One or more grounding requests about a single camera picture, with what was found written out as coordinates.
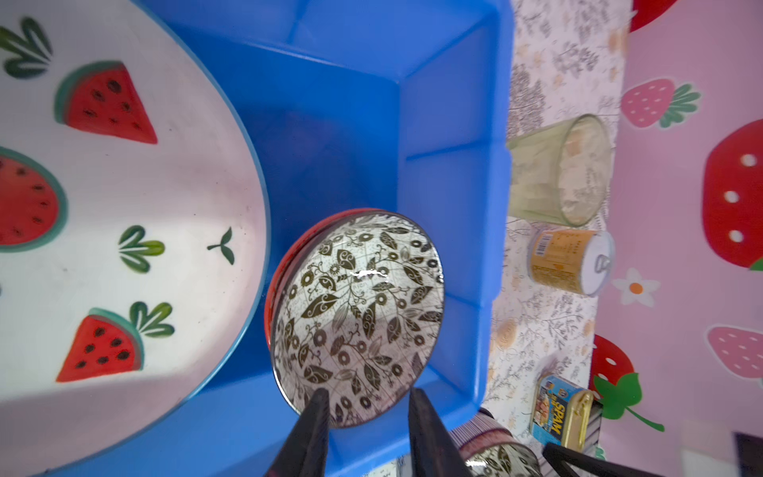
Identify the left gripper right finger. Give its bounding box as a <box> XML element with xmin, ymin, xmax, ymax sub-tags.
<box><xmin>409</xmin><ymin>388</ymin><xmax>471</xmax><ymax>477</ymax></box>

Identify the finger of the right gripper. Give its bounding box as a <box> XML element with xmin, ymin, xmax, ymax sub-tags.
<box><xmin>542</xmin><ymin>443</ymin><xmax>660</xmax><ymax>477</ymax></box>

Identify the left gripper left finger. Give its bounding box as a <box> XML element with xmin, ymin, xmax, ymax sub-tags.
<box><xmin>265</xmin><ymin>389</ymin><xmax>330</xmax><ymax>477</ymax></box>

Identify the black white leaf bowl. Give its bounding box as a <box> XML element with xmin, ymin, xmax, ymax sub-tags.
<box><xmin>269</xmin><ymin>210</ymin><xmax>445</xmax><ymax>429</ymax></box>

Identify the red patterned bowl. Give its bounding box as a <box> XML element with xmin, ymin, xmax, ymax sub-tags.
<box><xmin>263</xmin><ymin>208</ymin><xmax>382</xmax><ymax>349</ymax></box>

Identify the blue plastic bin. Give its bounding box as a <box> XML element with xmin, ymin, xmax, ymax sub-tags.
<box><xmin>42</xmin><ymin>1</ymin><xmax>515</xmax><ymax>476</ymax></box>

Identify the spam tin can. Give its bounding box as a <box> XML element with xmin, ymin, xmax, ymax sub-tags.
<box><xmin>530</xmin><ymin>375</ymin><xmax>602</xmax><ymax>455</ymax></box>

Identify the purple striped bowl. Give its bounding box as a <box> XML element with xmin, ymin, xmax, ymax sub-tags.
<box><xmin>395</xmin><ymin>410</ymin><xmax>544</xmax><ymax>477</ymax></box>

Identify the yellow can white lid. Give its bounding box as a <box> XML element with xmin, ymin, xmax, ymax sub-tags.
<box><xmin>527</xmin><ymin>229</ymin><xmax>615</xmax><ymax>297</ymax></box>

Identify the green glass cup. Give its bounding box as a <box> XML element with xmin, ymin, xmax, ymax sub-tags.
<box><xmin>508</xmin><ymin>114</ymin><xmax>613</xmax><ymax>228</ymax></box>

